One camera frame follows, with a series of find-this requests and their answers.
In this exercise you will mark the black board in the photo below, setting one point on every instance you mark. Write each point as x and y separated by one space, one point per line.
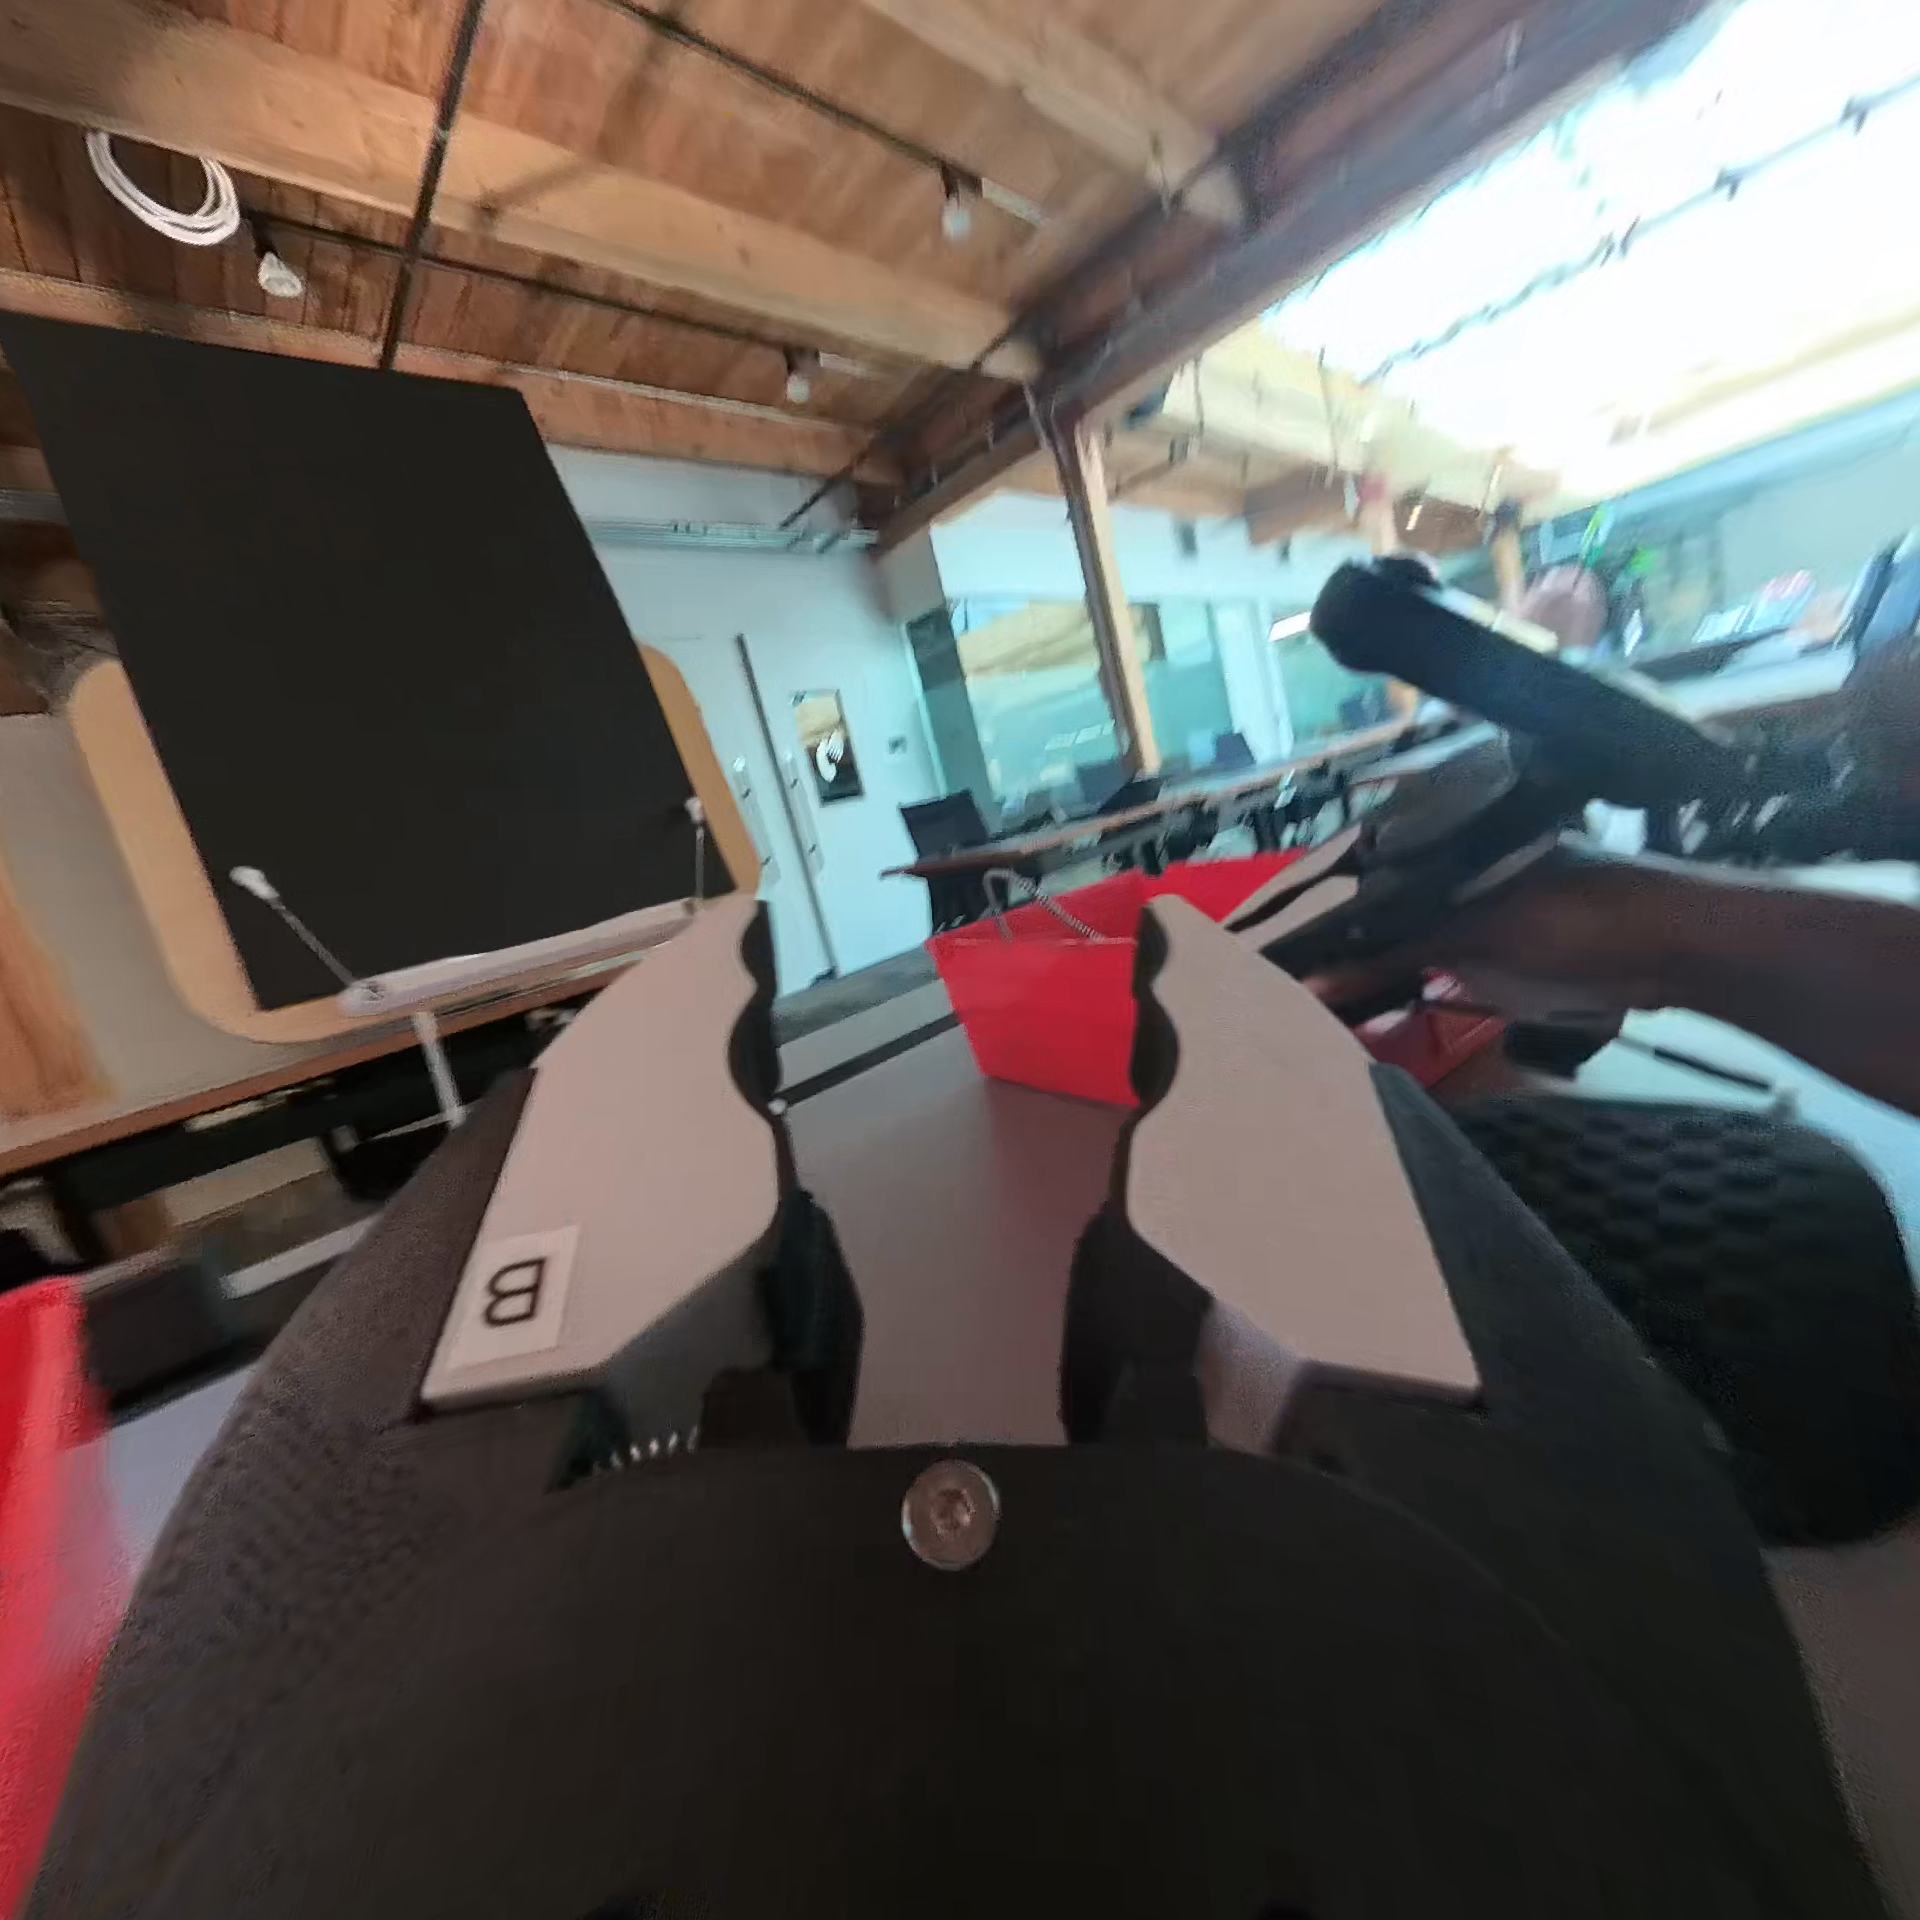
345 643

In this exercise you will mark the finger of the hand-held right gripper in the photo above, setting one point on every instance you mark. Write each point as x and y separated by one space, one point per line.
1302 889

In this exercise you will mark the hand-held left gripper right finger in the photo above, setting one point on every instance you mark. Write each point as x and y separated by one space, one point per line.
1291 1185

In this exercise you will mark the phone icon glass panel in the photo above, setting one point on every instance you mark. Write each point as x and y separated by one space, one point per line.
834 758

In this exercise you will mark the black office chair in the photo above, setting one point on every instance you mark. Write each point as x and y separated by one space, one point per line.
946 829

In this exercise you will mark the black mesh cushion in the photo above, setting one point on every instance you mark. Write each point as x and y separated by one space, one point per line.
1696 1289

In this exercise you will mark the ceiling light bulb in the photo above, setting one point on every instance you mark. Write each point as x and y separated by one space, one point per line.
955 213
799 382
277 271

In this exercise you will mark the long background desk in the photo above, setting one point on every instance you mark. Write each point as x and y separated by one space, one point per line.
1200 797

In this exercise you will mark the wooden book stand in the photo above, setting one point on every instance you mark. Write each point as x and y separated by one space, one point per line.
150 839

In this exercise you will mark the black vertical pole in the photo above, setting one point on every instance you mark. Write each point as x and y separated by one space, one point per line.
427 193

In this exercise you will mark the wood-edged desk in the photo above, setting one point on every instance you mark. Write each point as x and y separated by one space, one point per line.
181 1103

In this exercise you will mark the large red bin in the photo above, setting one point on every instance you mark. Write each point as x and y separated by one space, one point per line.
38 1499

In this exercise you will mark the small red bin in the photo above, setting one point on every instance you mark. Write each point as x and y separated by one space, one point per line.
1035 1022

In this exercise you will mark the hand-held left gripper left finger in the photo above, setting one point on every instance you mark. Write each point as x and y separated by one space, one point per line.
629 1153

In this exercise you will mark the person's right hand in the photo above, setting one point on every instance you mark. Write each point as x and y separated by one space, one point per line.
1589 937

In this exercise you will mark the person's right forearm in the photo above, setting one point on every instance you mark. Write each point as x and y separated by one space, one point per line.
1833 976

